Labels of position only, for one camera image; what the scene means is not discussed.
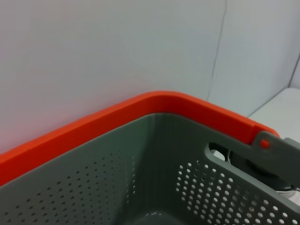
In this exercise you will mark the grey perforated storage basket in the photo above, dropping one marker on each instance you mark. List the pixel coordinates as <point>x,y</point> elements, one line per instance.
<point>93,175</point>

